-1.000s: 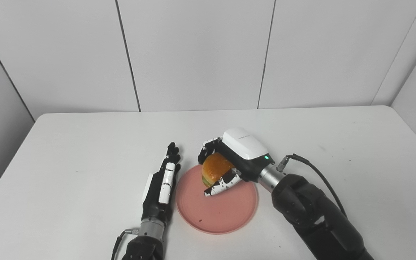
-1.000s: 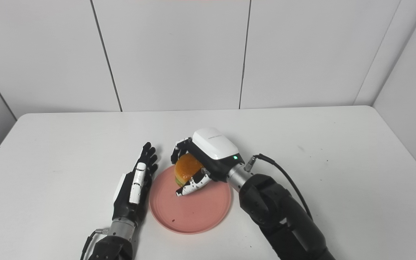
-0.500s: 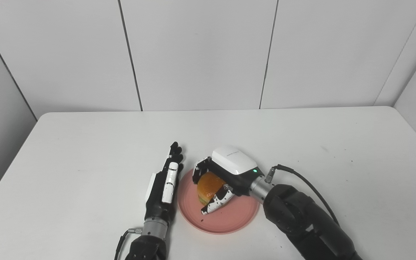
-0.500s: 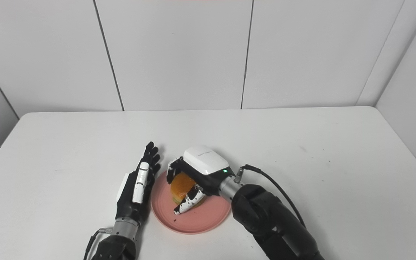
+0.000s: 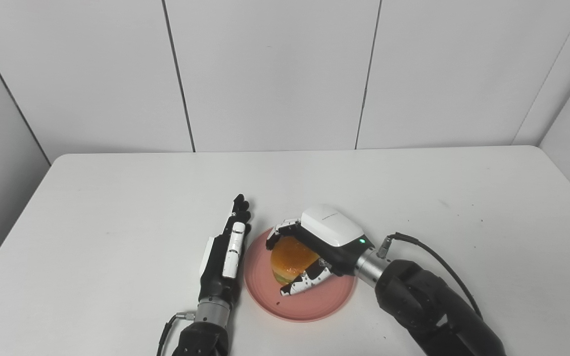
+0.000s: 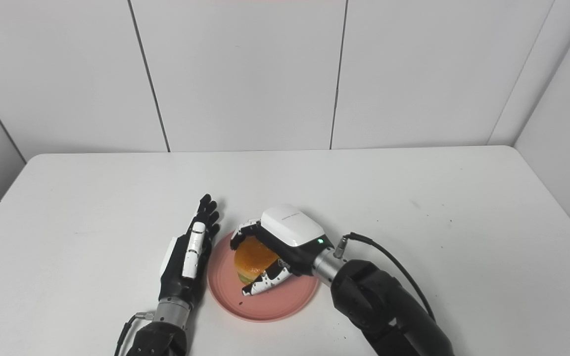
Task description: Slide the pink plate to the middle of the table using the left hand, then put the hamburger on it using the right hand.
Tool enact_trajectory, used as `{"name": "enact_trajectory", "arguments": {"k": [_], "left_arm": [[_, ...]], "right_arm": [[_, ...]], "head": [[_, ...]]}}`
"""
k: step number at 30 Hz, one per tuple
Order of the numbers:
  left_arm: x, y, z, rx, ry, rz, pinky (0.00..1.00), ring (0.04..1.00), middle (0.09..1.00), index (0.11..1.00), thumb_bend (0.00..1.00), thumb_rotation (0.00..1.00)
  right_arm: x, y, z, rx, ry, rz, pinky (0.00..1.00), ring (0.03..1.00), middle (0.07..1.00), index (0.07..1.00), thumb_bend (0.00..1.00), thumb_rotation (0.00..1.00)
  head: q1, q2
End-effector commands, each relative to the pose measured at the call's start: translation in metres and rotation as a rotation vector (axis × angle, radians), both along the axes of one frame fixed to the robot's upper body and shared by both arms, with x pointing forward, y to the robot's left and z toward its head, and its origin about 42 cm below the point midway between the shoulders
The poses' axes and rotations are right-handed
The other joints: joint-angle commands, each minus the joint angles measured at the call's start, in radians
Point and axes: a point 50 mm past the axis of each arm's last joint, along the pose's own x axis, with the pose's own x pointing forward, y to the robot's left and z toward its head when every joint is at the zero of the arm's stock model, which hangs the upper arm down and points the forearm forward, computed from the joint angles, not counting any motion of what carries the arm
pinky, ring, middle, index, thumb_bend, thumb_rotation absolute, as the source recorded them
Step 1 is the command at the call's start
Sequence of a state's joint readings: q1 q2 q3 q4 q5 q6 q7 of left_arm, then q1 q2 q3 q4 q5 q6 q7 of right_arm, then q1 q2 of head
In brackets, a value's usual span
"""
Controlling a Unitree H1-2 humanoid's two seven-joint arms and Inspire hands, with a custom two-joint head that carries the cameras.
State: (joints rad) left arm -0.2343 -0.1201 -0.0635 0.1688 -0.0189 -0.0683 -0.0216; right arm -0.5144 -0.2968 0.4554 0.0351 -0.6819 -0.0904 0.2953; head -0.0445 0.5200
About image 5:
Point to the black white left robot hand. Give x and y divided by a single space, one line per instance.
215 269

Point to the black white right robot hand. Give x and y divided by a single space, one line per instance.
332 227

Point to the toy hamburger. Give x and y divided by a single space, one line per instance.
292 257

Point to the pink plastic plate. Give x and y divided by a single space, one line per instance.
314 301

